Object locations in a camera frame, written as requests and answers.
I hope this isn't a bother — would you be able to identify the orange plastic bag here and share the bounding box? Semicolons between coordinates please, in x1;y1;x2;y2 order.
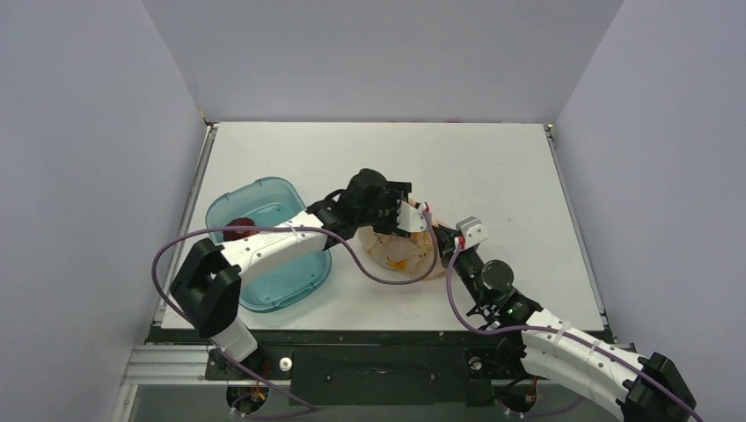
357;226;445;280

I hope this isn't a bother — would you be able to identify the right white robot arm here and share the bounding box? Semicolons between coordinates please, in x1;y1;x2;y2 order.
433;226;701;421

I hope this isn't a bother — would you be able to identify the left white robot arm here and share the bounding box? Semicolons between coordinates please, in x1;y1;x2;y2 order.
170;169;430;378

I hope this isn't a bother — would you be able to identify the yellow fake fruit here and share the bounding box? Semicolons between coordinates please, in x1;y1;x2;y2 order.
386;259;408;272

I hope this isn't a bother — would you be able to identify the red fake fruit in bin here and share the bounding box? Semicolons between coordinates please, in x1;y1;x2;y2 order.
223;217;257;242

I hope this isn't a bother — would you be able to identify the teal plastic bin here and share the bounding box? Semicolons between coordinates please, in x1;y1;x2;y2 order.
205;177;332;313

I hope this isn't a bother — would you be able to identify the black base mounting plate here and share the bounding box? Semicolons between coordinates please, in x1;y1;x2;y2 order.
203;329;555;408

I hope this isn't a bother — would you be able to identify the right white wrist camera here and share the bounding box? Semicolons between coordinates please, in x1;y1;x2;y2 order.
456;216;489;251

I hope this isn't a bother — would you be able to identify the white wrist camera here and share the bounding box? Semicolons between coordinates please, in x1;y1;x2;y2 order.
396;200;429;234
456;216;489;251

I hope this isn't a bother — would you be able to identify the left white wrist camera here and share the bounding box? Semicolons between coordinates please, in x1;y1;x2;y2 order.
396;200;429;234

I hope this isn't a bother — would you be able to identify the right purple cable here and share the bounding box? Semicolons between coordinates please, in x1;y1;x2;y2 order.
445;236;704;422

